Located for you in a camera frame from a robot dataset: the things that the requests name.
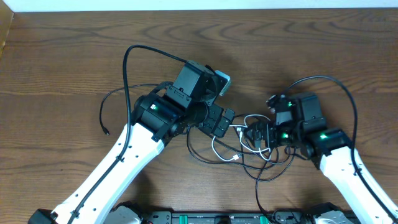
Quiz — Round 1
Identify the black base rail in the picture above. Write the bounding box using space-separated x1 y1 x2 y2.
107 201 361 224

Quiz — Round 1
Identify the white cable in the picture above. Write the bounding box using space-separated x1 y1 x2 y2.
211 114 273 162

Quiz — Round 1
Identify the black USB cable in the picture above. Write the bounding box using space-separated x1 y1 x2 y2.
236 113 296 224
98 83 296 170

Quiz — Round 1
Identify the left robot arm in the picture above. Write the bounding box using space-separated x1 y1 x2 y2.
28 60 234 224

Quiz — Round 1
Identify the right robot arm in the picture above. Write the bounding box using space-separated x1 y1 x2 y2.
243 92 397 223

